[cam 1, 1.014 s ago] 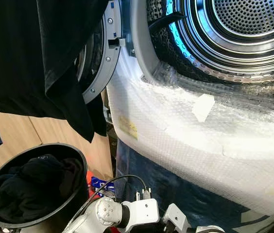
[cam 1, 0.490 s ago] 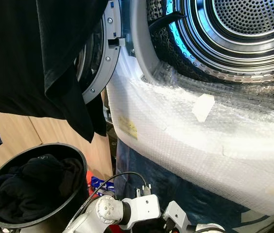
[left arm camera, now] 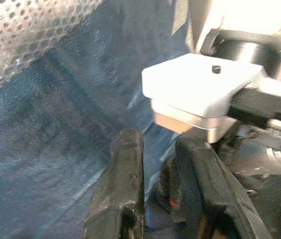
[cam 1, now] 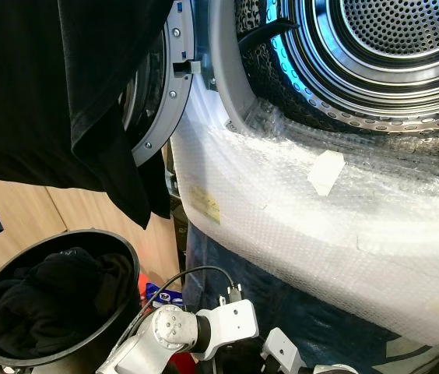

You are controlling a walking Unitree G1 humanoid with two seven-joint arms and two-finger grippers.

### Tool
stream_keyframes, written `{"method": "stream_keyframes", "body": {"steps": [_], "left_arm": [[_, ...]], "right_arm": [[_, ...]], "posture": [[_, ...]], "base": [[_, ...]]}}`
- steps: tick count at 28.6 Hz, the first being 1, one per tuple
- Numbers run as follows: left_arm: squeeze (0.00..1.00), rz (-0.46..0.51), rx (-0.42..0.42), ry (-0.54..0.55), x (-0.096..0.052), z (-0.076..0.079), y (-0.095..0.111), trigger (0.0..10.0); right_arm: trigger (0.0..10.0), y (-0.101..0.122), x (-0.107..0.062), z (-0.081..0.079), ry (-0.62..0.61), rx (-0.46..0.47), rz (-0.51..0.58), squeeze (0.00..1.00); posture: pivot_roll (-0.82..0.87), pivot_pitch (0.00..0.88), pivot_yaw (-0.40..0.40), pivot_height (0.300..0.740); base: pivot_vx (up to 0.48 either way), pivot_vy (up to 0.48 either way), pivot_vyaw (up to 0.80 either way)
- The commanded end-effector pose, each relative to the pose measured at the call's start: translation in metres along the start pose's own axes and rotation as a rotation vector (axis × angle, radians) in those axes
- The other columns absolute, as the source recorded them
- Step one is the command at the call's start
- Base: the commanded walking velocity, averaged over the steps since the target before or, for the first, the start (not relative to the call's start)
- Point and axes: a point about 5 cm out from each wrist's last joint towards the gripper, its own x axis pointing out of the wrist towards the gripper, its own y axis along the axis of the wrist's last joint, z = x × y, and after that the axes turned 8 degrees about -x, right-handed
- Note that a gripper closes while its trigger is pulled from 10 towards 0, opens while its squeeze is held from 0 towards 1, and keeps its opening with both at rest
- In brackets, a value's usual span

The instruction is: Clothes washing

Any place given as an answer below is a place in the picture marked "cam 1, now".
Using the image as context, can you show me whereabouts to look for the perforated steel washer drum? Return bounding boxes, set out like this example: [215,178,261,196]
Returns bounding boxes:
[235,0,439,135]

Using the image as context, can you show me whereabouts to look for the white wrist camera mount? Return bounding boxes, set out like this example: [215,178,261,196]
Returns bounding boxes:
[196,298,261,355]
[260,327,307,374]

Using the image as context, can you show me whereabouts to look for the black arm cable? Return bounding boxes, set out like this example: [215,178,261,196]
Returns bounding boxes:
[114,266,240,351]

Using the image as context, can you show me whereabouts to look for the clear bubble wrap sheet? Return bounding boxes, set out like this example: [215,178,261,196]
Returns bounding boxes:
[169,97,439,348]

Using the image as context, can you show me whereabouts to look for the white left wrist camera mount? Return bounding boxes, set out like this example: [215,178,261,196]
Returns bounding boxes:
[196,298,261,355]

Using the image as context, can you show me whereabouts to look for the white tape piece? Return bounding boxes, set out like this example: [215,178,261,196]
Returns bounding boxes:
[307,150,346,197]

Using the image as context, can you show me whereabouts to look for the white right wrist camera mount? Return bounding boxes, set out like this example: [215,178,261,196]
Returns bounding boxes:
[260,327,307,374]

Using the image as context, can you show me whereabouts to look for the blue printed packet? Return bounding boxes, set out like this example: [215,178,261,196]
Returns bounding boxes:
[146,282,183,306]

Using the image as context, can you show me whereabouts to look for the blue cloth cover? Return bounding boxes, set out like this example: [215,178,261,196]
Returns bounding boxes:
[182,222,438,374]

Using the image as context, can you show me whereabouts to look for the red plastic container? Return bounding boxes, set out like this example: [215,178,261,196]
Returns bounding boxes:
[136,271,198,374]

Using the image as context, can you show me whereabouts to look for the grey washer door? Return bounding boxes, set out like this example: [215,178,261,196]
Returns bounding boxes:
[122,0,198,168]

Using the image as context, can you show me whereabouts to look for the black clothes pile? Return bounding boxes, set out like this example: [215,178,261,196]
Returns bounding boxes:
[0,248,131,359]

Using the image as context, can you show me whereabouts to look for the grey washer door gasket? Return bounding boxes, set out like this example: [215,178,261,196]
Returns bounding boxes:
[208,0,256,133]

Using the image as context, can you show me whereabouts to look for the black round bucket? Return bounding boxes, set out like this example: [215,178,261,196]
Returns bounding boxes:
[0,228,141,369]

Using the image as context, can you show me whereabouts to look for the black drum paddle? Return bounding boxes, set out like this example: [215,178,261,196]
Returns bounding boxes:
[239,17,298,62]

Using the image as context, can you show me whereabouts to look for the black hanging garment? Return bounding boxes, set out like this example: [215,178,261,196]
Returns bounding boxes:
[0,0,175,254]

